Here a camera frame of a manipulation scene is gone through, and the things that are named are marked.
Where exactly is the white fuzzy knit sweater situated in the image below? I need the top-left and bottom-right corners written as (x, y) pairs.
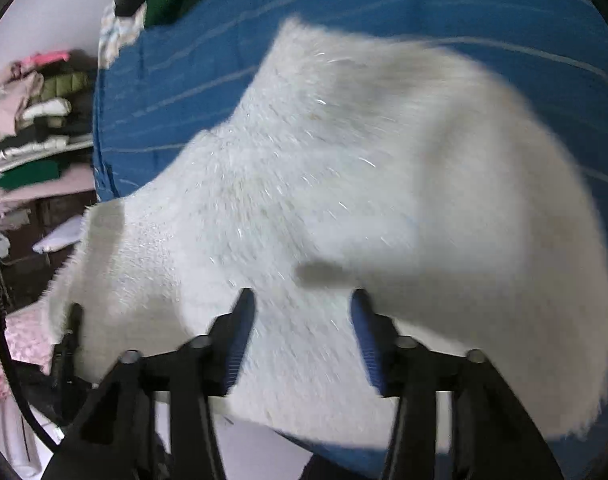
top-left (40, 18), bottom-right (608, 448)

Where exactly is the patterned multicolour quilt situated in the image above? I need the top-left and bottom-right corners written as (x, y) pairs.
top-left (97, 3), bottom-right (147, 70)

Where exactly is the black cable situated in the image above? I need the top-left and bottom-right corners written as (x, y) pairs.
top-left (0, 278), bottom-right (60, 453)

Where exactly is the pink floral fabric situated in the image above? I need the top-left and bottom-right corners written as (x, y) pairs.
top-left (0, 304), bottom-right (52, 400)

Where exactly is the stack of folded clothes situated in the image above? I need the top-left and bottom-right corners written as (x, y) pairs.
top-left (0, 51), bottom-right (97, 216)

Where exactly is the blue striped bed sheet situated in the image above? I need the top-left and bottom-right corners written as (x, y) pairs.
top-left (90, 0), bottom-right (608, 480)

